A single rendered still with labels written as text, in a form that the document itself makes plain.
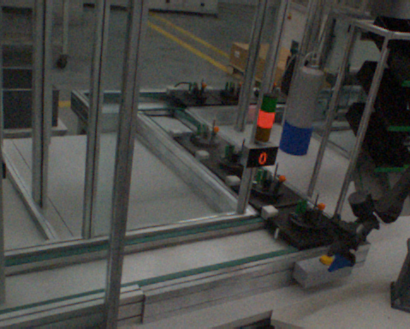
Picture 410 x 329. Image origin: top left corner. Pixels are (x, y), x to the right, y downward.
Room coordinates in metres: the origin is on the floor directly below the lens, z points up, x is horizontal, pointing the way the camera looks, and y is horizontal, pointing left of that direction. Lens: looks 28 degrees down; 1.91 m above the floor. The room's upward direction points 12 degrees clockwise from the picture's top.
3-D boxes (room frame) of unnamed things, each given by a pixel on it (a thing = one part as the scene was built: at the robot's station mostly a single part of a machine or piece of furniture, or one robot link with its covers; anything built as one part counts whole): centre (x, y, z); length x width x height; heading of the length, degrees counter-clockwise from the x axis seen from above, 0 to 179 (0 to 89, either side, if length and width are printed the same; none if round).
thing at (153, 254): (1.63, 0.02, 0.91); 0.84 x 0.28 x 0.10; 129
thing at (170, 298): (1.50, -0.11, 0.91); 0.89 x 0.06 x 0.11; 129
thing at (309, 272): (1.58, -0.30, 0.93); 0.21 x 0.07 x 0.06; 129
